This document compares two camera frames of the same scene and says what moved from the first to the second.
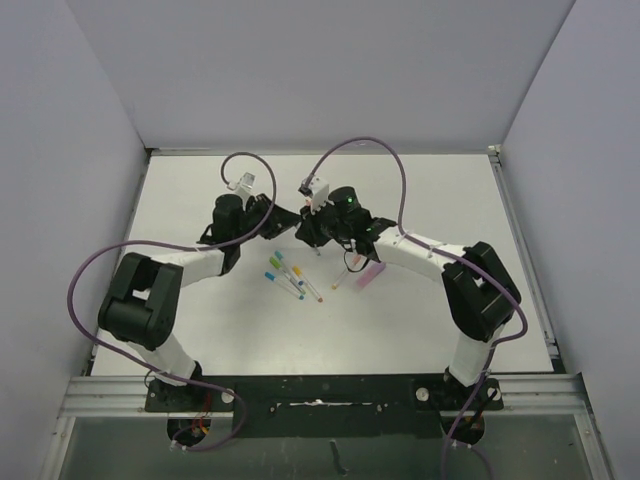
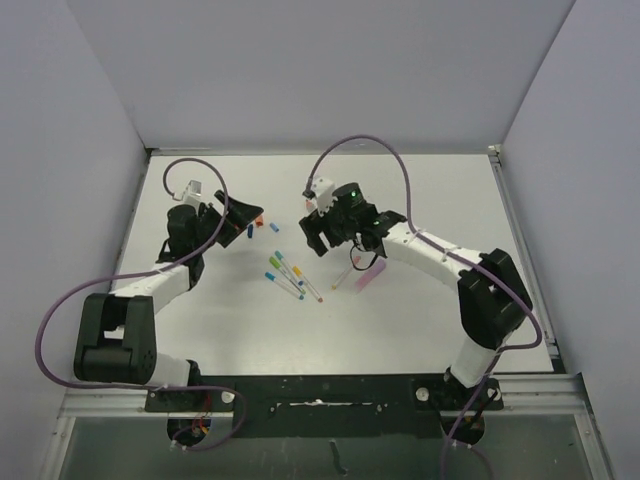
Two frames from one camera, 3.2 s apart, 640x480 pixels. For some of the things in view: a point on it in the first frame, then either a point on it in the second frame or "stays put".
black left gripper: x=278 y=221 to x=239 y=216
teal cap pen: x=288 y=268 stays put
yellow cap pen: x=300 y=274 stays put
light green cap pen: x=277 y=264 stays put
